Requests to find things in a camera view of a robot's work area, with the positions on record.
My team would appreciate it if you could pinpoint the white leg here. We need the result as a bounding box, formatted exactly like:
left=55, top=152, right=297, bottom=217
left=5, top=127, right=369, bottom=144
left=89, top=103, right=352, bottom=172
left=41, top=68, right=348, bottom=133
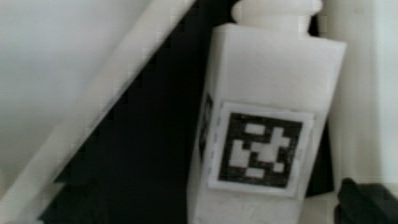
left=186, top=0, right=346, bottom=224

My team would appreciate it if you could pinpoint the white U-shaped fence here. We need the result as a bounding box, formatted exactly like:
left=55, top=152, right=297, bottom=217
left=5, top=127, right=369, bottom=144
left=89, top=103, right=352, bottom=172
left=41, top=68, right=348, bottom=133
left=307, top=0, right=398, bottom=224

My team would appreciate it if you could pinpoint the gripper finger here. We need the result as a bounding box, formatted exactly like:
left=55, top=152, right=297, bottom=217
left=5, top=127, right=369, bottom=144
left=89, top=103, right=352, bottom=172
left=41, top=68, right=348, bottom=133
left=334, top=178, right=398, bottom=224

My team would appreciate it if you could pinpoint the white square tabletop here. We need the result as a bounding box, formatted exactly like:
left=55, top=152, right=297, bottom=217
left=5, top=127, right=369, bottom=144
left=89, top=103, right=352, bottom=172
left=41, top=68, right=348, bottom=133
left=0, top=0, right=195, bottom=224

